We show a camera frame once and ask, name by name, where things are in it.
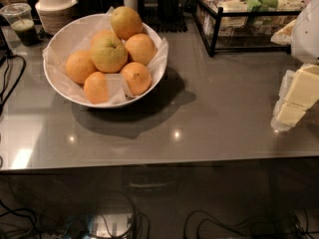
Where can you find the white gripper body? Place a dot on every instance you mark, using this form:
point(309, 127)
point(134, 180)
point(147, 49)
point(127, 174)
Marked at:
point(306, 34)

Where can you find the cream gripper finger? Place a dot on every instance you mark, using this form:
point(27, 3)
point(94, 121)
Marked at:
point(298, 92)

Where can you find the yellowish orange top back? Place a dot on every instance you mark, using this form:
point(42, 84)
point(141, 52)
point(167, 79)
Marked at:
point(126, 22)

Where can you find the white ceramic bowl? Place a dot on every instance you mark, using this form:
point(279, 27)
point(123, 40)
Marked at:
point(63, 37)

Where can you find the white paper bowl liner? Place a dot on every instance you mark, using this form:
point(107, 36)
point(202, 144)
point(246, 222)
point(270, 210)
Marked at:
point(156, 62)

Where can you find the black ribbed container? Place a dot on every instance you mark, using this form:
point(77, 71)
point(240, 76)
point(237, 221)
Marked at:
point(168, 9)

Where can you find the orange front right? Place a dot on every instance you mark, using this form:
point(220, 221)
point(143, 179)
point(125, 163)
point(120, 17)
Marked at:
point(138, 77)

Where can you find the orange right back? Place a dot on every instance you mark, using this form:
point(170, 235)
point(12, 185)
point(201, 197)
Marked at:
point(141, 48)

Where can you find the greenish orange centre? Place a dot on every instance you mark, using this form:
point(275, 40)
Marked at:
point(108, 53)

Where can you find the orange hidden back left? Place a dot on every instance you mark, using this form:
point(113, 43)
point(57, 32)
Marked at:
point(99, 34)

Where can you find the orange front centre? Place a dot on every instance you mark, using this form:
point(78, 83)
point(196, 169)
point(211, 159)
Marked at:
point(96, 88)

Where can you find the orange left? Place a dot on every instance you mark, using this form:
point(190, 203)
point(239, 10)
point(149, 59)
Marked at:
point(79, 66)

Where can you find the stack of paper bowls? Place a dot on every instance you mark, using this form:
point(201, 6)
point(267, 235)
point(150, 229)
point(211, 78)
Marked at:
point(55, 14)

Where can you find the plastic cup green drink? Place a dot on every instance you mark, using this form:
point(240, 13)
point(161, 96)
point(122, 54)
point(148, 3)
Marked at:
point(19, 17)

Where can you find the black wire snack basket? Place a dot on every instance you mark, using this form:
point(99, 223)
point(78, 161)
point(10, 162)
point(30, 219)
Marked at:
point(245, 25)

